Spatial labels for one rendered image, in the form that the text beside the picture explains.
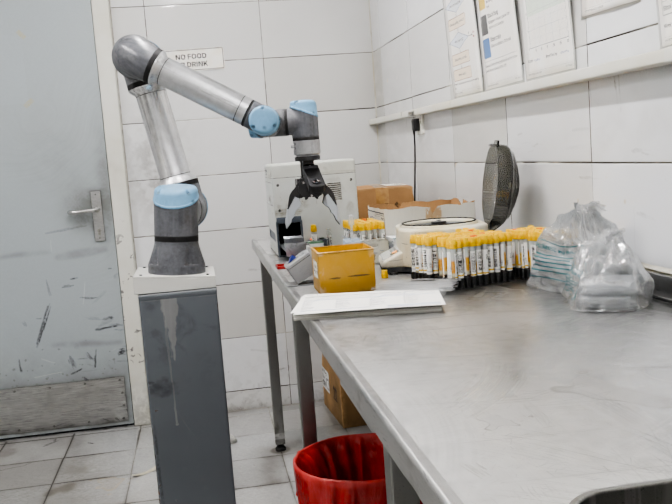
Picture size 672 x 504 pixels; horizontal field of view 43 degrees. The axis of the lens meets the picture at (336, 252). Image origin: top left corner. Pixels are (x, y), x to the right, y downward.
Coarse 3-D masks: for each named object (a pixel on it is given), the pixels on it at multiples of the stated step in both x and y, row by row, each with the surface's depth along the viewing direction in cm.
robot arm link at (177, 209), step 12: (156, 192) 224; (168, 192) 222; (180, 192) 223; (192, 192) 225; (156, 204) 224; (168, 204) 222; (180, 204) 223; (192, 204) 225; (156, 216) 225; (168, 216) 223; (180, 216) 223; (192, 216) 225; (156, 228) 225; (168, 228) 223; (180, 228) 223; (192, 228) 225
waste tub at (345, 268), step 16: (320, 256) 196; (336, 256) 197; (352, 256) 197; (368, 256) 198; (320, 272) 196; (336, 272) 197; (352, 272) 198; (368, 272) 198; (320, 288) 197; (336, 288) 197; (352, 288) 198; (368, 288) 199
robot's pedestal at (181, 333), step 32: (160, 320) 221; (192, 320) 222; (160, 352) 221; (192, 352) 223; (160, 384) 222; (192, 384) 224; (224, 384) 225; (160, 416) 223; (192, 416) 224; (224, 416) 226; (160, 448) 224; (192, 448) 225; (224, 448) 227; (160, 480) 225; (192, 480) 226; (224, 480) 228
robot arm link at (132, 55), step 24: (120, 48) 223; (144, 48) 221; (120, 72) 227; (144, 72) 221; (168, 72) 222; (192, 72) 223; (192, 96) 223; (216, 96) 222; (240, 96) 224; (240, 120) 224; (264, 120) 221
